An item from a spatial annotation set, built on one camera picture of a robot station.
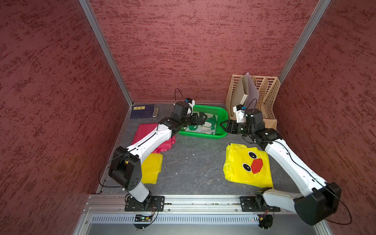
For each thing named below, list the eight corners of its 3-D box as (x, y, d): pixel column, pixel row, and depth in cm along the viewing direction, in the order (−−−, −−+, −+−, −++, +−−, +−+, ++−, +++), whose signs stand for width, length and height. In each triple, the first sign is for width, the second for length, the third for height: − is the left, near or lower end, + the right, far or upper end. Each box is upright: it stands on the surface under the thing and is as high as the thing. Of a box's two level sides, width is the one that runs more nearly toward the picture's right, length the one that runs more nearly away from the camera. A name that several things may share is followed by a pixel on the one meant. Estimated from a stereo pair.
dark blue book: (131, 118, 113) (130, 116, 111) (133, 107, 121) (132, 105, 119) (152, 117, 114) (152, 115, 112) (154, 106, 122) (153, 104, 120)
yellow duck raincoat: (222, 178, 85) (223, 177, 83) (225, 143, 99) (225, 142, 98) (271, 189, 81) (273, 188, 79) (266, 151, 96) (268, 149, 94)
